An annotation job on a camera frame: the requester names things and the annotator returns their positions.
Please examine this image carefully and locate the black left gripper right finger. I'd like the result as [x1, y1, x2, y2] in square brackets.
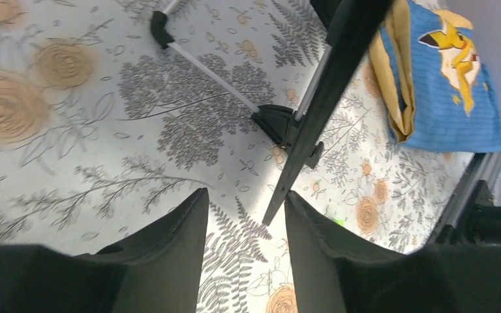
[284, 191, 501, 312]

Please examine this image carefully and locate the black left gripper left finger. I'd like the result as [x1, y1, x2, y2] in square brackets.
[0, 188, 209, 312]

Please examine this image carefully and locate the green marker cap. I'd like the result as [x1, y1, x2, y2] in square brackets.
[332, 218, 345, 228]

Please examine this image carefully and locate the small black-framed whiteboard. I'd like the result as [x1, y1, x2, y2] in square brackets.
[150, 0, 396, 226]

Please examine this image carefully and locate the floral patterned table mat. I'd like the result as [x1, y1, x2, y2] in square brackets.
[0, 0, 476, 313]

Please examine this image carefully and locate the blue yellow cartoon cloth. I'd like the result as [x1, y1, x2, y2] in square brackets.
[369, 1, 501, 153]

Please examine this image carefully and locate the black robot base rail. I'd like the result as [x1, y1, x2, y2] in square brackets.
[425, 152, 501, 245]

